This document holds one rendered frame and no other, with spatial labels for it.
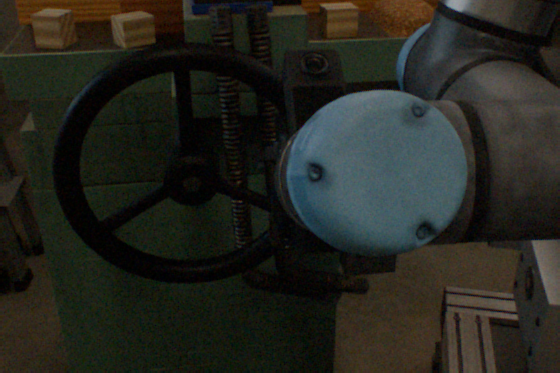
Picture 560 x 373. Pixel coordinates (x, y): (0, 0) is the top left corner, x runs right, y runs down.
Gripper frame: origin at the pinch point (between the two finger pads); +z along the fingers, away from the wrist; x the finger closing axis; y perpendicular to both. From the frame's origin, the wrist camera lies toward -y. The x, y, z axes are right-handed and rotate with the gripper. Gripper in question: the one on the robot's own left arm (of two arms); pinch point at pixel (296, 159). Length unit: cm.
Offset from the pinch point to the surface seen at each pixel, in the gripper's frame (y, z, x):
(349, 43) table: -16.0, 19.1, 9.5
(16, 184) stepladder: 0, 123, -68
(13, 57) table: -14.2, 16.8, -32.9
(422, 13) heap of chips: -20.5, 20.7, 20.1
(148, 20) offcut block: -19.0, 18.0, -16.5
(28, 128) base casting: -5.9, 22.0, -32.8
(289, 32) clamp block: -14.8, 8.2, 0.5
